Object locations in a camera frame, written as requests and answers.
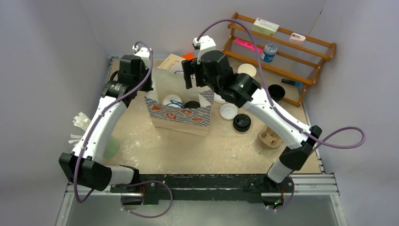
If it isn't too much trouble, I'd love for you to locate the white cup lid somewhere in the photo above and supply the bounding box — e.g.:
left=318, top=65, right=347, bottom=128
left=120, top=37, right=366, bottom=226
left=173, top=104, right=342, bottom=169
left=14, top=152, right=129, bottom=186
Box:
left=162, top=94, right=184, bottom=108
left=220, top=103, right=238, bottom=120

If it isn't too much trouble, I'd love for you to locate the checkered paper bakery bag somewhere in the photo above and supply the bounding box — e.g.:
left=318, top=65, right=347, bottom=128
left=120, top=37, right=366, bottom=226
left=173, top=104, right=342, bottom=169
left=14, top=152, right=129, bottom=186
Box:
left=144, top=68, right=215, bottom=137

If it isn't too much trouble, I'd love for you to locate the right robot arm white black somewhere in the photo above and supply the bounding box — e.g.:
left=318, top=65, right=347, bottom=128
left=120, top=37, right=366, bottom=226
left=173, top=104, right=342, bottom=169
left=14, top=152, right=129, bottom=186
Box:
left=182, top=50, right=322, bottom=192

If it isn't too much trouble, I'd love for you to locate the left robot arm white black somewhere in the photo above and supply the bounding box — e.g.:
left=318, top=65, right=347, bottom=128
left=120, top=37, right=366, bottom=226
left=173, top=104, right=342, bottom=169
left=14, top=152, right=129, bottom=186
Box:
left=58, top=55, right=153, bottom=193

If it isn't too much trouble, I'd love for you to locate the orange paper bag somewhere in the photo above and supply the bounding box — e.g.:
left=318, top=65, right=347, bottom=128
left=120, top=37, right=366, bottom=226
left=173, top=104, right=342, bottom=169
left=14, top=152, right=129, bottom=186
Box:
left=182, top=53, right=196, bottom=60

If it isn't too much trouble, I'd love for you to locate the cakes recipe book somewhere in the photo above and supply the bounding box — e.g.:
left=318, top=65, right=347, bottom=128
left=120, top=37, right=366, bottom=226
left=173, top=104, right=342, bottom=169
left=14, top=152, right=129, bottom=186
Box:
left=158, top=54, right=185, bottom=72

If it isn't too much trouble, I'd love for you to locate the stack of white paper cups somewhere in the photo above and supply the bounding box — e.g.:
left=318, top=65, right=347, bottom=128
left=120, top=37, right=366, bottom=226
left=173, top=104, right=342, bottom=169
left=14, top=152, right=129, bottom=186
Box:
left=237, top=64, right=257, bottom=78

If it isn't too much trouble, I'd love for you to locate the pink highlighter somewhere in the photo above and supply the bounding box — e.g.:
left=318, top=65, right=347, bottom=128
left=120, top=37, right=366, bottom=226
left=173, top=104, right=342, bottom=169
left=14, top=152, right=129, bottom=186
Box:
left=234, top=38, right=263, bottom=53

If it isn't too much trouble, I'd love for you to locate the blue white jar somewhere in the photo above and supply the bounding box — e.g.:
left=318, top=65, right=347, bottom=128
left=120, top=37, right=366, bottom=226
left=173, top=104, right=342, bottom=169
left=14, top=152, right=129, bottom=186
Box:
left=261, top=43, right=278, bottom=63

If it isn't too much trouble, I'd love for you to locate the stack of black lids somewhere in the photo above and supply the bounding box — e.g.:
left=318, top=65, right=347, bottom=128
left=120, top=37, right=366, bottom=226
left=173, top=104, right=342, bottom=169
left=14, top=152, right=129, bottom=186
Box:
left=233, top=113, right=251, bottom=132

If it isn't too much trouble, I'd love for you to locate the white green box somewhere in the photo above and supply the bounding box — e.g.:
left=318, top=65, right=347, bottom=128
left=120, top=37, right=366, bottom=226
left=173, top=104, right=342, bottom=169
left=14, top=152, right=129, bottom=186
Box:
left=252, top=18, right=279, bottom=37

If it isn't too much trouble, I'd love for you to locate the black paper cup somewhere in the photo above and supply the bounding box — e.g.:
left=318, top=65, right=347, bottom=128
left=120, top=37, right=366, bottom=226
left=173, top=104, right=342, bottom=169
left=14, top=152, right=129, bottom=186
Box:
left=268, top=84, right=286, bottom=102

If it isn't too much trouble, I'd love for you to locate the green cup holder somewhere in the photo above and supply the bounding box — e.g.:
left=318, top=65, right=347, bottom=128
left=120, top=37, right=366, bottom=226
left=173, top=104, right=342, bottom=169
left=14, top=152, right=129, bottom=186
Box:
left=103, top=136, right=120, bottom=159

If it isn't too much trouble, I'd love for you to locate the black blue marker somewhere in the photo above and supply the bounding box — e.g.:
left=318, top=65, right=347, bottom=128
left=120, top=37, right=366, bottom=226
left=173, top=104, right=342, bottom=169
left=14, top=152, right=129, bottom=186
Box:
left=281, top=79, right=302, bottom=87

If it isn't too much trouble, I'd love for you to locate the wooden shelf rack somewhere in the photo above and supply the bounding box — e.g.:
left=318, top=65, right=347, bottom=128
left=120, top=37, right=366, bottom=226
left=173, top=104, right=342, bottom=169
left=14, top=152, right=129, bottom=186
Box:
left=222, top=22, right=336, bottom=107

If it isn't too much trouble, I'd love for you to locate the pink white tape dispenser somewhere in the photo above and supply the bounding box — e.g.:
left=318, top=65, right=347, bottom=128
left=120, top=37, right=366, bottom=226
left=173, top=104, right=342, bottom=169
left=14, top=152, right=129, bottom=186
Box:
left=289, top=32, right=306, bottom=45

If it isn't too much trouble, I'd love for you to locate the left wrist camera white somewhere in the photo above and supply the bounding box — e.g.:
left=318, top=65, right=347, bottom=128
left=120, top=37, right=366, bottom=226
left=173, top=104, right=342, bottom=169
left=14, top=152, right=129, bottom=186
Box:
left=132, top=45, right=152, bottom=65

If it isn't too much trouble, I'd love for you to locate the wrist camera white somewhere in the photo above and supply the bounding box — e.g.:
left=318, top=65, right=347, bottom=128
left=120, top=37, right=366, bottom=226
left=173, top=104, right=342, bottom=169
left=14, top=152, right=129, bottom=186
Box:
left=132, top=45, right=152, bottom=65
left=192, top=35, right=216, bottom=64

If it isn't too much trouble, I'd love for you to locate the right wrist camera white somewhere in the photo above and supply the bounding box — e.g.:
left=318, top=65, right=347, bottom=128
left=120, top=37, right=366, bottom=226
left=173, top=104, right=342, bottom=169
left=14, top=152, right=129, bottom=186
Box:
left=192, top=35, right=216, bottom=64

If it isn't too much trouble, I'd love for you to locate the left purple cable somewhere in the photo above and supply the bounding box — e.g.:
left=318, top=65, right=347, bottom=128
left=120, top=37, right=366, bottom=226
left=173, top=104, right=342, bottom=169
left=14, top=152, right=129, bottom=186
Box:
left=73, top=41, right=174, bottom=219

